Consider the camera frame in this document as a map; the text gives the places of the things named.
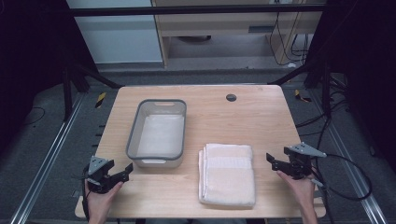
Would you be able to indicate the black metal stand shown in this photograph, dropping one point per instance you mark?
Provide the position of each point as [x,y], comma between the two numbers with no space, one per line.
[73,84]
[317,77]

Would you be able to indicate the person's left hand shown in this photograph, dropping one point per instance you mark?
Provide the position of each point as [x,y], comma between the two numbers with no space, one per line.
[101,202]

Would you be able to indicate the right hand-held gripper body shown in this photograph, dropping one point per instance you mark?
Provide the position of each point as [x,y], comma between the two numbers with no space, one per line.
[299,163]

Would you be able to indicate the person's right hand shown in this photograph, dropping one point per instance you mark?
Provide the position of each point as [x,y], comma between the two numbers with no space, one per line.
[299,191]

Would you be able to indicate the yellow black tape strip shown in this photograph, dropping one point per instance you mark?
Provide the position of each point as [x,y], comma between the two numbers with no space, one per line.
[301,96]
[100,100]

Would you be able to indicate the black horizontal frame bar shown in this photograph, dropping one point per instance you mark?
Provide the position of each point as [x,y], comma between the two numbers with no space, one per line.
[193,10]

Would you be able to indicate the light wooden desk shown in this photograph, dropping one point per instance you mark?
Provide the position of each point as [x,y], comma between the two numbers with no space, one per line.
[218,25]

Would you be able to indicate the white cabinet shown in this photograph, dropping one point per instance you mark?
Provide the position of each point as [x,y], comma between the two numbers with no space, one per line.
[118,37]

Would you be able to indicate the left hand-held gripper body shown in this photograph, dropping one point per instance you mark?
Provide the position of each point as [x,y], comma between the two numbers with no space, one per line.
[99,177]

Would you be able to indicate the white basin with grey rim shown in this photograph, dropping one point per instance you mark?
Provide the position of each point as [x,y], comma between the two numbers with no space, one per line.
[158,133]

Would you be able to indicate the folded pale pink towel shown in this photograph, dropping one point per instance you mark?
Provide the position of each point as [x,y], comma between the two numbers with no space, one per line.
[227,177]

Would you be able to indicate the aluminium floor rail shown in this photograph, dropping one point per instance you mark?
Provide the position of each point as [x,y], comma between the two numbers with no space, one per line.
[351,168]
[43,161]

